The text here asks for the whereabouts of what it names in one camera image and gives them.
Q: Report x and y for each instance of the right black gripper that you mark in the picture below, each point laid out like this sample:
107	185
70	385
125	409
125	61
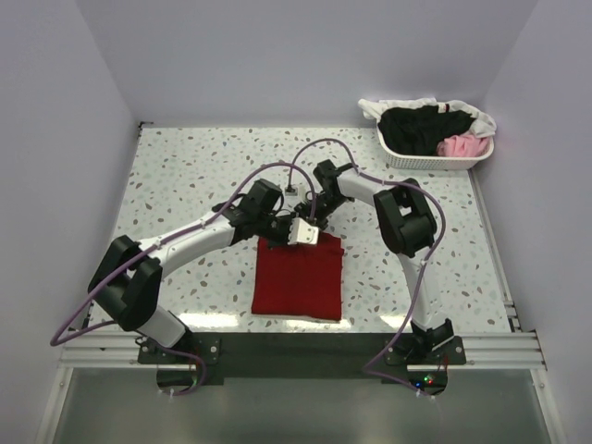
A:
304	207

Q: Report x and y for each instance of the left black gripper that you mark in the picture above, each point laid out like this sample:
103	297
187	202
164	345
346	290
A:
288	219

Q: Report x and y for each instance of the red t shirt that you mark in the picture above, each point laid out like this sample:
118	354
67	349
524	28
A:
299	280

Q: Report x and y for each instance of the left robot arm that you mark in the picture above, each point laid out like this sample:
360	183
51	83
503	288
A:
127	283

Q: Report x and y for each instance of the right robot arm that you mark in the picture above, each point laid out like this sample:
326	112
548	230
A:
407	227

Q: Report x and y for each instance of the white laundry basket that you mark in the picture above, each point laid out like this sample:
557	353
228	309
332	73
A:
432	162

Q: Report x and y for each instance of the black garment in basket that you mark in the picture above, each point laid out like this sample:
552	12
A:
419	131

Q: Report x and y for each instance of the pink garment in basket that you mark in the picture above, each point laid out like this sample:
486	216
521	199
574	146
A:
462	146

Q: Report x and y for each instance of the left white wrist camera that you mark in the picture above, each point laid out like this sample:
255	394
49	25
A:
302	233

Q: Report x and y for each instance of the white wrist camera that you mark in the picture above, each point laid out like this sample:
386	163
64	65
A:
302	233
296	190

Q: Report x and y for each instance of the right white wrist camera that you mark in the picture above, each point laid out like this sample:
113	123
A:
296	190

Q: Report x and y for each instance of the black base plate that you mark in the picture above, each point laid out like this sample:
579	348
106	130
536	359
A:
213	358

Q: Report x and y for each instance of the aluminium frame rail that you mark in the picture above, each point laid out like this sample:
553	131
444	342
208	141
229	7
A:
483	351

